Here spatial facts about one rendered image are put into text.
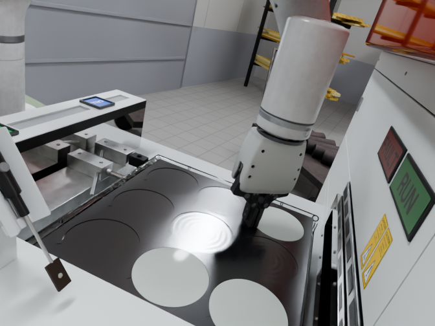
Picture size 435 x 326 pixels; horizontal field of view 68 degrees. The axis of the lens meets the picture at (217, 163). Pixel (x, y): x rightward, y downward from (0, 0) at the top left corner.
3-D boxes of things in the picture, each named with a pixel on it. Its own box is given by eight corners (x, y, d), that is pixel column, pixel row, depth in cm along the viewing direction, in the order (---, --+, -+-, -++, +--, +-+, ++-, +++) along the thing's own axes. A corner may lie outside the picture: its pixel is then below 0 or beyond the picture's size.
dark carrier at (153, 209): (312, 220, 63) (313, 218, 63) (290, 388, 33) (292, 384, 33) (159, 161, 70) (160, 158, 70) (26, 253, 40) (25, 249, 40)
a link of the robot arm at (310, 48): (268, 99, 53) (253, 109, 45) (296, 14, 48) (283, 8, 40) (318, 116, 51) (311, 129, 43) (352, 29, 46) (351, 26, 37)
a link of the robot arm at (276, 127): (298, 108, 53) (292, 125, 54) (251, 100, 50) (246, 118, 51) (328, 127, 46) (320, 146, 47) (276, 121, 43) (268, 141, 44)
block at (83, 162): (112, 174, 64) (113, 161, 62) (100, 180, 61) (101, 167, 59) (78, 160, 65) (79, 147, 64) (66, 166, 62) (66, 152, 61)
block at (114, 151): (134, 160, 71) (136, 148, 69) (125, 165, 68) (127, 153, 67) (103, 148, 72) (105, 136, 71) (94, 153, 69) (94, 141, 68)
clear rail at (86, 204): (162, 160, 72) (162, 154, 71) (13, 264, 39) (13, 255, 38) (156, 158, 72) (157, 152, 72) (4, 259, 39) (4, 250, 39)
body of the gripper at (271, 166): (298, 121, 54) (277, 178, 59) (243, 114, 50) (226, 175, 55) (323, 140, 48) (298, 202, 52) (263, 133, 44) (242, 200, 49)
